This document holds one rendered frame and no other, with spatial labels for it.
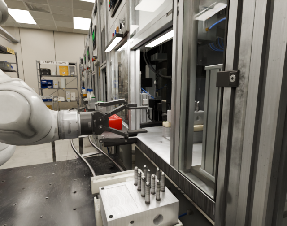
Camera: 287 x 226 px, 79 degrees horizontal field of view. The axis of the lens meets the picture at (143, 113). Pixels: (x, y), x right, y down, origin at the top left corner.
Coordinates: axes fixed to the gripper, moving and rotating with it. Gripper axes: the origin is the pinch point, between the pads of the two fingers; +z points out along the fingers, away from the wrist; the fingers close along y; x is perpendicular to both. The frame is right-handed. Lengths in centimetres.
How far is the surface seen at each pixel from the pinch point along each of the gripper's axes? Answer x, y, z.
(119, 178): -14.8, -12.9, -10.8
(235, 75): -37.9, 13.4, 2.5
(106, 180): -14.6, -12.8, -14.4
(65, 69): 644, 73, -58
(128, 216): -34.7, -8.2, -13.9
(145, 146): 0.3, -10.5, 2.7
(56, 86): 647, 14, -90
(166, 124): 4.5, -3.7, 13.3
